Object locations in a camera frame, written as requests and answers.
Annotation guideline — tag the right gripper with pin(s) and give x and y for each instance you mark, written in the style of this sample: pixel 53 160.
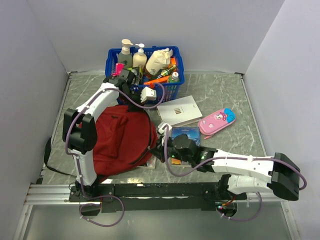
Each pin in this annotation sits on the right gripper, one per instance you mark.
pixel 159 150

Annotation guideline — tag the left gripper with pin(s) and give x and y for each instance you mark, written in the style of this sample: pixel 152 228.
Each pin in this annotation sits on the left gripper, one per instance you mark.
pixel 142 100

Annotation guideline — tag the blue Jane Eyre book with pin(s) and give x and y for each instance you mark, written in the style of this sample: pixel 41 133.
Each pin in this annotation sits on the blue Jane Eyre book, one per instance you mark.
pixel 192 133

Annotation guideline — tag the red backpack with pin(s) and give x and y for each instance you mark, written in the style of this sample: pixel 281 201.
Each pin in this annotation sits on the red backpack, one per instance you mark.
pixel 124 140

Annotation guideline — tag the floral light notebook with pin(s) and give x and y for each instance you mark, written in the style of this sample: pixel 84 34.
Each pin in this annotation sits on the floral light notebook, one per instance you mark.
pixel 151 163

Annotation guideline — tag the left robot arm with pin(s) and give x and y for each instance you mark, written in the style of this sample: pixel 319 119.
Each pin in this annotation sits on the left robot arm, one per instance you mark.
pixel 79 129

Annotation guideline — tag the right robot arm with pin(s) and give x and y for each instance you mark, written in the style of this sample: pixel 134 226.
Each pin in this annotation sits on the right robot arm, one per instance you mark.
pixel 276 174

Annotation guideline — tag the beige paper bag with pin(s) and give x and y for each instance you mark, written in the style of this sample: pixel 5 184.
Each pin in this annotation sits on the beige paper bag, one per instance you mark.
pixel 159 59

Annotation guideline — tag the black and green box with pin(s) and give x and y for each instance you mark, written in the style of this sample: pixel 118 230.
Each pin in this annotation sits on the black and green box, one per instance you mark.
pixel 138 75

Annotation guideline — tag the blue plastic basket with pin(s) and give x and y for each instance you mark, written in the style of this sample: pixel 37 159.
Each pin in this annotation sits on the blue plastic basket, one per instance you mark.
pixel 171 89

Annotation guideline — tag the pink box in basket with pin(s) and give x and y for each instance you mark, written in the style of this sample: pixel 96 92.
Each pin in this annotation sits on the pink box in basket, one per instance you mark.
pixel 118 68

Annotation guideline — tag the cream pump bottle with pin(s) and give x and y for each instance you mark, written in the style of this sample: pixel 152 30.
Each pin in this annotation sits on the cream pump bottle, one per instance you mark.
pixel 139 58

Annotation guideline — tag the green drink bottle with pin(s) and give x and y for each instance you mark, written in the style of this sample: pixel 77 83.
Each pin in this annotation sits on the green drink bottle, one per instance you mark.
pixel 174 77

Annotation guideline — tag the grey pump bottle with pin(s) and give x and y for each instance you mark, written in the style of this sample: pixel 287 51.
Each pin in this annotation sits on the grey pump bottle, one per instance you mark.
pixel 125 57

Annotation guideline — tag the white book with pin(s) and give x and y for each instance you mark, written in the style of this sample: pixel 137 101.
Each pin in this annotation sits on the white book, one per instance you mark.
pixel 179 112

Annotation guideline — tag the orange package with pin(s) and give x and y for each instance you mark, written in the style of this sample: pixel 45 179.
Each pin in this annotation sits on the orange package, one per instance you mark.
pixel 163 79

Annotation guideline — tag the pink cartoon pencil case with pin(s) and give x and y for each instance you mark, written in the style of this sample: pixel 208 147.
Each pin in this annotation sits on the pink cartoon pencil case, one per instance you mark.
pixel 215 122

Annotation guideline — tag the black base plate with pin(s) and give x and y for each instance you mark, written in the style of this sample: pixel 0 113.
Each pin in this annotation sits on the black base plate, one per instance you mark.
pixel 157 196

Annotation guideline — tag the aluminium rail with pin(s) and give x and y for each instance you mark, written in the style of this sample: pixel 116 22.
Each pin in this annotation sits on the aluminium rail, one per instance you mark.
pixel 59 194

